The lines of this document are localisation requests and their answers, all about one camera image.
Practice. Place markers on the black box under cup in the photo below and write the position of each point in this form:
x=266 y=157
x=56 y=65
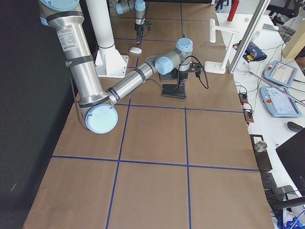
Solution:
x=262 y=158

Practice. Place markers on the white mounting pole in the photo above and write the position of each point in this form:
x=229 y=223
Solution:
x=109 y=62

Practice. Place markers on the orange black adapter box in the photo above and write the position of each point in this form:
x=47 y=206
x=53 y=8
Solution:
x=243 y=98

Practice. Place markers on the white computer mouse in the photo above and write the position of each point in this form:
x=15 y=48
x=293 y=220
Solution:
x=135 y=50

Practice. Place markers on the silver stick stand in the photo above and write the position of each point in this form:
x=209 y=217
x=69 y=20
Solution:
x=276 y=87

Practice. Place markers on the red cylinder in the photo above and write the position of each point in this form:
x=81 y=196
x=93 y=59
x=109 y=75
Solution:
x=233 y=9

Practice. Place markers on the metal cup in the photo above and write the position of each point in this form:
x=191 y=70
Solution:
x=260 y=146

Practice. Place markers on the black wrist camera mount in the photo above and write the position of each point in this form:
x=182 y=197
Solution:
x=196 y=68

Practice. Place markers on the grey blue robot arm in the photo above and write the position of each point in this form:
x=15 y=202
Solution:
x=96 y=104
x=136 y=6

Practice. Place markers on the blue teach pendant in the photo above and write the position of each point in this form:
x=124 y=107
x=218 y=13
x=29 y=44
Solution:
x=278 y=104
x=280 y=73

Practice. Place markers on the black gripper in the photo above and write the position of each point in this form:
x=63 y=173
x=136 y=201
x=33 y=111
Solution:
x=182 y=75

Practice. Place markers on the black desk mouse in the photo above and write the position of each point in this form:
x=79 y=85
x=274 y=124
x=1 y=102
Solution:
x=294 y=127

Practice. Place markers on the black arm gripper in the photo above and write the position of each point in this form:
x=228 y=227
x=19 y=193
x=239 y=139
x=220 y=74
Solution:
x=139 y=28

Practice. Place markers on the far blue teach pendant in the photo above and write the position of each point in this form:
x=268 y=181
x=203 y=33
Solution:
x=280 y=73

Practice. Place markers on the navy space pattern pouch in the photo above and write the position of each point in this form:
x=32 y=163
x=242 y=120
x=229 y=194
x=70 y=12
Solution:
x=253 y=53

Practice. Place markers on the near blue teach pendant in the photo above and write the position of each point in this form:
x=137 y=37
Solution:
x=278 y=104

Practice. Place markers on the aluminium frame post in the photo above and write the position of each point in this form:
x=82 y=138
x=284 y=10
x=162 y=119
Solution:
x=258 y=13

